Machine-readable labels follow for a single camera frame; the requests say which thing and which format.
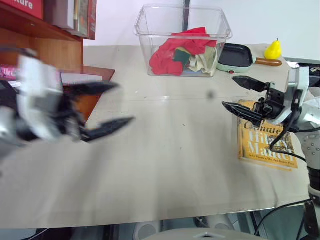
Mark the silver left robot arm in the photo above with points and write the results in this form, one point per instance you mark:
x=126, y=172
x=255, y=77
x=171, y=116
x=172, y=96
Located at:
x=5, y=125

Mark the white flat book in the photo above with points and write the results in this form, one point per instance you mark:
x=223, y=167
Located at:
x=80, y=76

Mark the cream cloth bag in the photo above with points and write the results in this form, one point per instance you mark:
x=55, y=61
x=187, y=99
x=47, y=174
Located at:
x=202, y=62

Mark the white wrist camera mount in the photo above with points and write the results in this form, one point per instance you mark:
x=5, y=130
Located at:
x=295, y=82
x=37, y=100

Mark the green sponge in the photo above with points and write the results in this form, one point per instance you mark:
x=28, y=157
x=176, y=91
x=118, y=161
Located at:
x=181, y=55

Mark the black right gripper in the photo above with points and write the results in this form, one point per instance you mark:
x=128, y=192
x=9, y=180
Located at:
x=271, y=105

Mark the pink magenta book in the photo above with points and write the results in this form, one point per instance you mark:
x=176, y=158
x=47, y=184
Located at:
x=7, y=71

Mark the dark red spine book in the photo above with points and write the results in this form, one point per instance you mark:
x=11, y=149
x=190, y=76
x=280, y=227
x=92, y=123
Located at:
x=92, y=17

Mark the grey metal pole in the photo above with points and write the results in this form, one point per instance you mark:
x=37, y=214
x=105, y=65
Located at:
x=186, y=12

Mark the grey round foot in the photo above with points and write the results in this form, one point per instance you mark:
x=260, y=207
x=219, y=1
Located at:
x=146, y=231

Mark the red cloth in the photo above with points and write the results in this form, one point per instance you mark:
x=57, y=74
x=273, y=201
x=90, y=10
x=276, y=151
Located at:
x=170, y=57

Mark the red book white lettering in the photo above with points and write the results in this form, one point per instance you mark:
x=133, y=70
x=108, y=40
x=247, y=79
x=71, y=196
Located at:
x=22, y=6

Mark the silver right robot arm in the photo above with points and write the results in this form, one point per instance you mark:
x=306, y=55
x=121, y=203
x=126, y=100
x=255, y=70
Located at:
x=311, y=140

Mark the grey white book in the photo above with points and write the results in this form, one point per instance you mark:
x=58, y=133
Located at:
x=60, y=12

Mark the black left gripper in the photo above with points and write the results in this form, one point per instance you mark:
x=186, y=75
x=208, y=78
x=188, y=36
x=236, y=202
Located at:
x=67, y=115

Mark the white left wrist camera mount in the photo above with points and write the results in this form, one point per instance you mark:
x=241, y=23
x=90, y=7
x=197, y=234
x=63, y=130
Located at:
x=37, y=100

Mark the wooden bookshelf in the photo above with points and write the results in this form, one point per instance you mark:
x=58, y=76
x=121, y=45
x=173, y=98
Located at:
x=50, y=47

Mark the dark green spine book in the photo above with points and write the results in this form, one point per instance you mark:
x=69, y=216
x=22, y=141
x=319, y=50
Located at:
x=81, y=15

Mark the mint green electric frying pan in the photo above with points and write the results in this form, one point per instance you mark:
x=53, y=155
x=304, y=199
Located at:
x=235, y=57

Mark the grey rounded robot torso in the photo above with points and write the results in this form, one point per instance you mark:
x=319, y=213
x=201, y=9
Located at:
x=200, y=235

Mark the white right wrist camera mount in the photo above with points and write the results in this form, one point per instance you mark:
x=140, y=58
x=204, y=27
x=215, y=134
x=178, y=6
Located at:
x=295, y=82

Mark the yellow hardcover book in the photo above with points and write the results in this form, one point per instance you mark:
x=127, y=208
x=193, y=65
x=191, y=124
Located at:
x=265, y=147

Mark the clear plastic bin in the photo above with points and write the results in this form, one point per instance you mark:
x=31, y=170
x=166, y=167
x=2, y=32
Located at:
x=150, y=45

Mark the yellow toy pear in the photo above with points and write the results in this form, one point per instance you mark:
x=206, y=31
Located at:
x=273, y=51

